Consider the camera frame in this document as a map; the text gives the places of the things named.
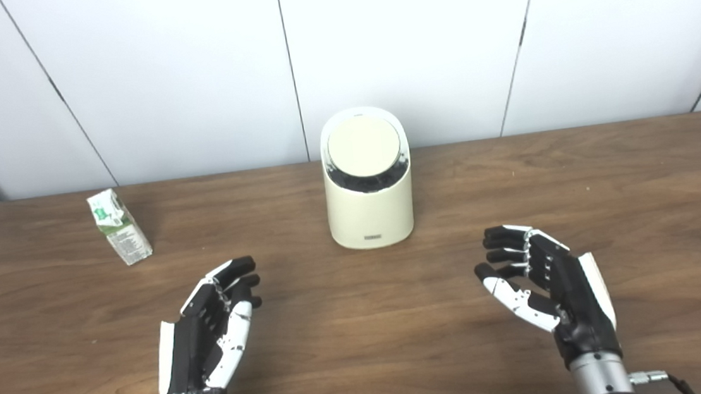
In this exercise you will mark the cream round bin lid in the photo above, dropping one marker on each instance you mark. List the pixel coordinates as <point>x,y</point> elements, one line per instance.
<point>364,146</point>

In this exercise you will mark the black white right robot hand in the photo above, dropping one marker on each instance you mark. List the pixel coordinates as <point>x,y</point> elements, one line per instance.
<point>579,304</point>

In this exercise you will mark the cream-colored round bin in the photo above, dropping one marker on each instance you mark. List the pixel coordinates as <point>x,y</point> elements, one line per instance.
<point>370,217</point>

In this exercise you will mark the green white milk carton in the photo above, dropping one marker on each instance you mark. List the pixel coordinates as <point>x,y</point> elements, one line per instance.
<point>125,232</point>

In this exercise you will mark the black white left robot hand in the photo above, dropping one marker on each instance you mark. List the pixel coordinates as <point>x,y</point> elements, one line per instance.
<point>190,357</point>

